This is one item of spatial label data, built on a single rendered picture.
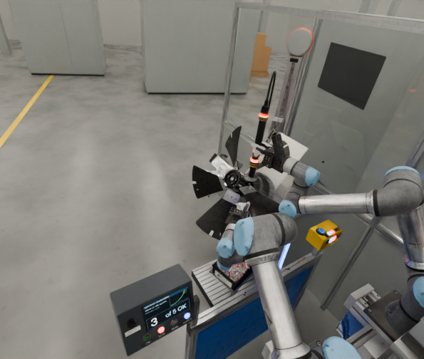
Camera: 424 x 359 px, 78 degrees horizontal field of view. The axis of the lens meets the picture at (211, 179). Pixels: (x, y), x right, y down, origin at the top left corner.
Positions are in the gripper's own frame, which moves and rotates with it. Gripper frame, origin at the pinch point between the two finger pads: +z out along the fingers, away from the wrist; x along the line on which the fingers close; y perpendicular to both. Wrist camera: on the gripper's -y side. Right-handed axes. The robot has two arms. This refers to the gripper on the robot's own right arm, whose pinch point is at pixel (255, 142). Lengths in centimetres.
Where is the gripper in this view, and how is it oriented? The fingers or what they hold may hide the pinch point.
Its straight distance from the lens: 136.2
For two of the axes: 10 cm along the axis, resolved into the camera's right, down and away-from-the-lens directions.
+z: -6.6, -4.9, 5.7
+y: -1.0, 8.1, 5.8
